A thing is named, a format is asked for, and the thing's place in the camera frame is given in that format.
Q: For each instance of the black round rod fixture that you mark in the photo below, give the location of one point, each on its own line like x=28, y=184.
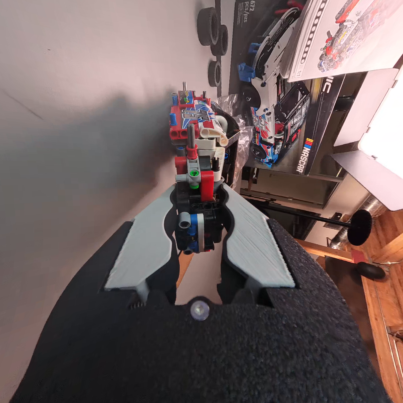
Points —
x=360, y=226

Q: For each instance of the clear plastic bag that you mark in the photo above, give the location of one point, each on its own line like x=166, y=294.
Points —
x=245, y=144

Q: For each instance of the instruction booklet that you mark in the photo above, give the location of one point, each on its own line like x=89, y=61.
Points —
x=346, y=37

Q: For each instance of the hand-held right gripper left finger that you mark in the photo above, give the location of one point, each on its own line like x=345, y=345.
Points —
x=141, y=248

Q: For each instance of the toy brick race car model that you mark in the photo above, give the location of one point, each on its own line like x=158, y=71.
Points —
x=206, y=184

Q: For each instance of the silver ventilation duct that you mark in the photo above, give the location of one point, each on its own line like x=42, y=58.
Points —
x=376, y=204

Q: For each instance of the grey desk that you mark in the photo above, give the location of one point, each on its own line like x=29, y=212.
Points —
x=78, y=78

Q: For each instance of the toy race car box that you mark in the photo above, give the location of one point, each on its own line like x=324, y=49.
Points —
x=302, y=151

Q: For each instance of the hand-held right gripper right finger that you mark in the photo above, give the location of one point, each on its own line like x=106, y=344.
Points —
x=255, y=245

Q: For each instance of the small black rubber tire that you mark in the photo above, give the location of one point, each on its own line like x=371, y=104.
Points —
x=207, y=26
x=214, y=74
x=221, y=41

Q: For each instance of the dark framed window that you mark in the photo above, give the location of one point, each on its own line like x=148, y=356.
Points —
x=283, y=189

